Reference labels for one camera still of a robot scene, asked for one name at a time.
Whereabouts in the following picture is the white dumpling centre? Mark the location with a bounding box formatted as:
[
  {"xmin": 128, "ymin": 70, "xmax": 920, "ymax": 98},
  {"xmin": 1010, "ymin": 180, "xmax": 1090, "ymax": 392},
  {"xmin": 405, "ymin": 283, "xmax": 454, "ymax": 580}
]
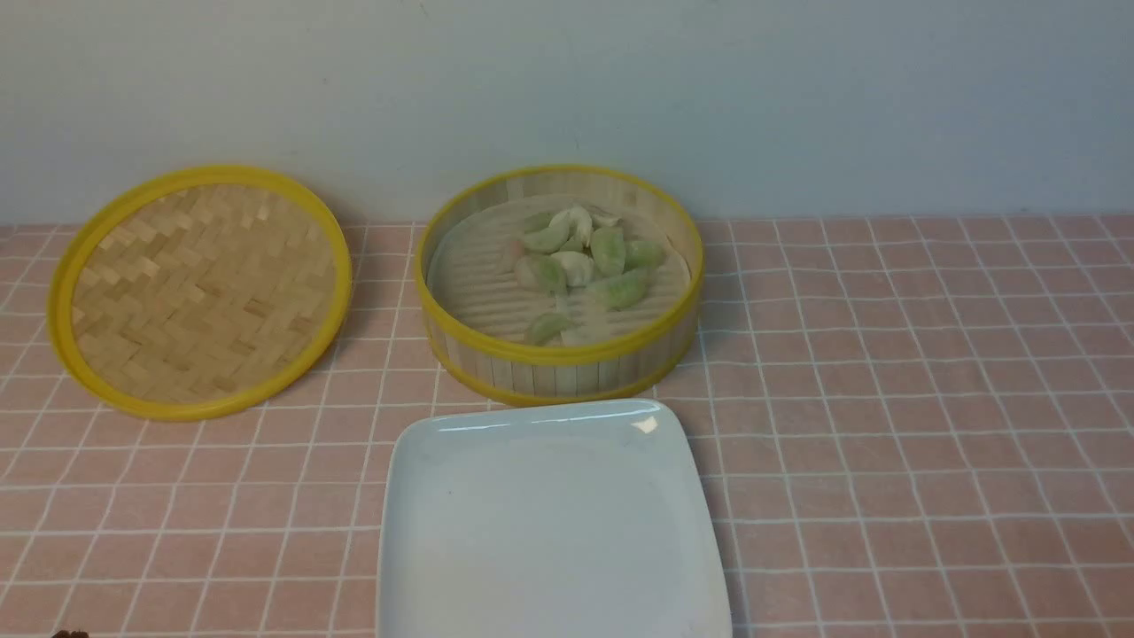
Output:
[{"xmin": 550, "ymin": 250, "xmax": 595, "ymax": 288}]

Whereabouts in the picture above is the white dumpling top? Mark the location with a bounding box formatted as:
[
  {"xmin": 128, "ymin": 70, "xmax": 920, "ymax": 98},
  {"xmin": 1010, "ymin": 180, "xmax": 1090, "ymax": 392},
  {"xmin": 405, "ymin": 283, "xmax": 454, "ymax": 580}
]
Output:
[{"xmin": 549, "ymin": 205, "xmax": 594, "ymax": 249}]

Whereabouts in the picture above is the yellow rimmed bamboo steamer basket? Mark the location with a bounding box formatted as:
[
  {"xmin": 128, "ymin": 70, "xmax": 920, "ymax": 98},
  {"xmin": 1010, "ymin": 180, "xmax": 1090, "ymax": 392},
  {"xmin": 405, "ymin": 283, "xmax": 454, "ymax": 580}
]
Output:
[{"xmin": 415, "ymin": 165, "xmax": 705, "ymax": 405}]

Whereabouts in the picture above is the white dumpling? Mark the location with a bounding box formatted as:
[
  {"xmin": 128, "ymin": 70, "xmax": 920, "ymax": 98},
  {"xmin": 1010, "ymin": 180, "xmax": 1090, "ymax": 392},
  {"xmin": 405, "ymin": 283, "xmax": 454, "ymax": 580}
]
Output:
[
  {"xmin": 550, "ymin": 250, "xmax": 595, "ymax": 288},
  {"xmin": 549, "ymin": 205, "xmax": 594, "ymax": 249}
]

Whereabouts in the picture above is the white square plate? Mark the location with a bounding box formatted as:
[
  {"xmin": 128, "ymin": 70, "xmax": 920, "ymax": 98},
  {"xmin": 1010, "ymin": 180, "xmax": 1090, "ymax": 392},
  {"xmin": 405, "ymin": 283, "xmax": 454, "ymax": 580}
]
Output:
[{"xmin": 374, "ymin": 399, "xmax": 734, "ymax": 637}]

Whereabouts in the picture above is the yellow rimmed bamboo steamer lid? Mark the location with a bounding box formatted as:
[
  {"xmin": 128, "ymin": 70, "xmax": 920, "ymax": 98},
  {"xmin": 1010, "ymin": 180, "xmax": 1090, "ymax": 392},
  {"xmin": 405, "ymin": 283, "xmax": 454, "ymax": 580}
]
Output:
[{"xmin": 46, "ymin": 165, "xmax": 353, "ymax": 422}]

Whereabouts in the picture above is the green dumpling left pinkish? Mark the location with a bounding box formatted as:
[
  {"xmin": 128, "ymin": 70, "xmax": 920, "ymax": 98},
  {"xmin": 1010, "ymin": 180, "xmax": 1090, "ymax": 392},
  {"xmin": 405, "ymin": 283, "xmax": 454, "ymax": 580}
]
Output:
[{"xmin": 513, "ymin": 254, "xmax": 568, "ymax": 296}]

